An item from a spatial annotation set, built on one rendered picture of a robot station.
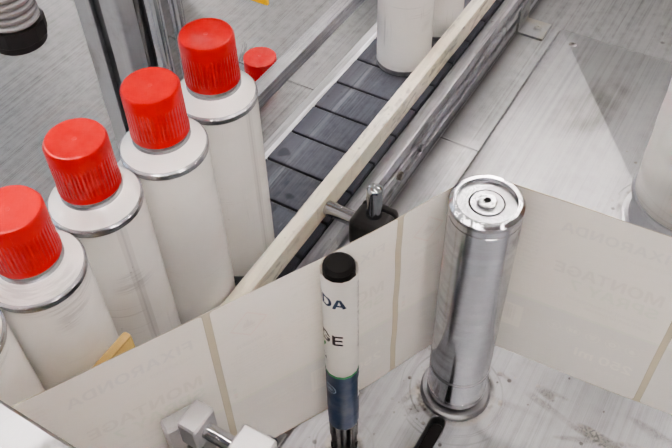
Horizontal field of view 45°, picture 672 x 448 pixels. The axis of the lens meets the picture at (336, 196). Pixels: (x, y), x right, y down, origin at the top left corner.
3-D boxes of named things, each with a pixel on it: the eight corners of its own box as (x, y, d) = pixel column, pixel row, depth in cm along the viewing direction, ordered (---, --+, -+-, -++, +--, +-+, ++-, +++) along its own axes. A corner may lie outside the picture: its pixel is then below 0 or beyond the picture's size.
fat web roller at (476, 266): (472, 434, 52) (513, 249, 38) (408, 401, 54) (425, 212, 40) (500, 379, 55) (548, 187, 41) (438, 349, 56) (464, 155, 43)
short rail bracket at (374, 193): (379, 308, 65) (383, 207, 56) (347, 293, 66) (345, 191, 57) (398, 280, 67) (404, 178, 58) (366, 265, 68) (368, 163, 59)
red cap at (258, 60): (285, 82, 84) (283, 56, 82) (258, 96, 83) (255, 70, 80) (265, 66, 86) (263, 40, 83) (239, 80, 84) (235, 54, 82)
